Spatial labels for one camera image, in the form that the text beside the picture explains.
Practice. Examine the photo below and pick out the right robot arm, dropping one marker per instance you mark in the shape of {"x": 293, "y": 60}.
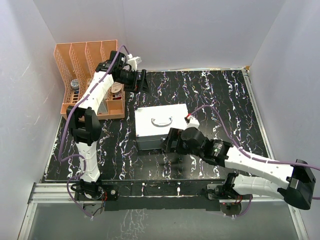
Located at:
{"x": 293, "y": 182}

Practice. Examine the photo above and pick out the silver metal medicine case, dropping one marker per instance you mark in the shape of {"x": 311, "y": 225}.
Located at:
{"x": 153, "y": 123}

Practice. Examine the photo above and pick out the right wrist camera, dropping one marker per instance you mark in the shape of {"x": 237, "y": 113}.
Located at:
{"x": 191, "y": 121}

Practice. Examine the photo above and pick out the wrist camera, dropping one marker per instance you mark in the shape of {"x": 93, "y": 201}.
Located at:
{"x": 133, "y": 61}
{"x": 191, "y": 121}

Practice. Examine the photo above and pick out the orange plastic file organizer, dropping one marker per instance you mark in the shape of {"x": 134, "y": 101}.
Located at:
{"x": 78, "y": 60}

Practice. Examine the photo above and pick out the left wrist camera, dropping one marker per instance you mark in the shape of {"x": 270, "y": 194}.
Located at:
{"x": 133, "y": 61}

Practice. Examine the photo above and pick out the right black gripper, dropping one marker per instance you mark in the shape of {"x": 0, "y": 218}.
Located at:
{"x": 174, "y": 134}

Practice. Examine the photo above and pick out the round blue white tin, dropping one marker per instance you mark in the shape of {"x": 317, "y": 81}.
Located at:
{"x": 75, "y": 84}

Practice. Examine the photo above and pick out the aluminium frame rail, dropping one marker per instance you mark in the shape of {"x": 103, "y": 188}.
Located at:
{"x": 158, "y": 210}

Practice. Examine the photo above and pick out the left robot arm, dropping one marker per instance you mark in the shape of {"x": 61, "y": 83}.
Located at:
{"x": 83, "y": 122}

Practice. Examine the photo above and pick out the white oval card package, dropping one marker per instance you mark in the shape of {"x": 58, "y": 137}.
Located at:
{"x": 116, "y": 87}

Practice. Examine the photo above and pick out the grey stationery box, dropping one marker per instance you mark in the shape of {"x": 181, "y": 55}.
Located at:
{"x": 103, "y": 109}

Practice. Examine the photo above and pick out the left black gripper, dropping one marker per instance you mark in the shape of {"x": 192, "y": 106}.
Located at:
{"x": 144, "y": 87}

